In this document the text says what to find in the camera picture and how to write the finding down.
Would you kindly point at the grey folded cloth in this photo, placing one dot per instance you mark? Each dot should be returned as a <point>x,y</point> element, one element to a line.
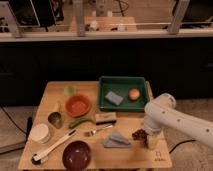
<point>116,140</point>

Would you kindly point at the blue sponge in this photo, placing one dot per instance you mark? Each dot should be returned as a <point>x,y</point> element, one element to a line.
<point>113,98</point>

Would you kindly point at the green plastic tray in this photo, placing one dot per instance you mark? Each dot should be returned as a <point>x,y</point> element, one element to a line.
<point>121,86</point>

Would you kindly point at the green cucumber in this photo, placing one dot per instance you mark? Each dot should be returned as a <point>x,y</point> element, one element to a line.
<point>79,121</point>

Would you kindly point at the white round container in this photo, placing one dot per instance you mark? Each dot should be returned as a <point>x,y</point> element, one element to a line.
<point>40,133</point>

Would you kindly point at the dark red grape bunch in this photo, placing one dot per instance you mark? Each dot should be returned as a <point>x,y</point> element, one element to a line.
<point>141,136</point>

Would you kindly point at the dark maroon bowl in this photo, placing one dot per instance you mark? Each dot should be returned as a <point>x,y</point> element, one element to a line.
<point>76,156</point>

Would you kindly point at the white dish brush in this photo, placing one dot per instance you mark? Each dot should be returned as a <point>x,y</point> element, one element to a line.
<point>38,158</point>

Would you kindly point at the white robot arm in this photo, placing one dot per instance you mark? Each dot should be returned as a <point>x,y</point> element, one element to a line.
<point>161,112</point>

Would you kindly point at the yellow banana piece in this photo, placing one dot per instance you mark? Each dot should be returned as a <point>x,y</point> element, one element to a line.
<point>57,107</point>

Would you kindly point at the silver fork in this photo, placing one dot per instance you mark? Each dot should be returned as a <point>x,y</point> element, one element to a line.
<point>93,132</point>

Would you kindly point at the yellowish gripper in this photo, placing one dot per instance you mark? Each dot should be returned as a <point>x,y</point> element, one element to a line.
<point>152,141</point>

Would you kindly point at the light green cup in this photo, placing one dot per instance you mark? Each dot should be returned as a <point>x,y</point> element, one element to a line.
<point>70,90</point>

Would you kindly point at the red yellow peach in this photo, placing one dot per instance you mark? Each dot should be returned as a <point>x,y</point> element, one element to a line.
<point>134,94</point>

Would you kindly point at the orange red bowl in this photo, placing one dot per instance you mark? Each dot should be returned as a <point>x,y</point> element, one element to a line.
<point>77,105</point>

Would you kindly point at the wooden block with black handle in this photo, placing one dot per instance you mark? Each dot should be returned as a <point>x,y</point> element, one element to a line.
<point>104,118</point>

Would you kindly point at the steel measuring cup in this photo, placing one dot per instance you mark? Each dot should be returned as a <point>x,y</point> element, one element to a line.
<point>55,119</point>

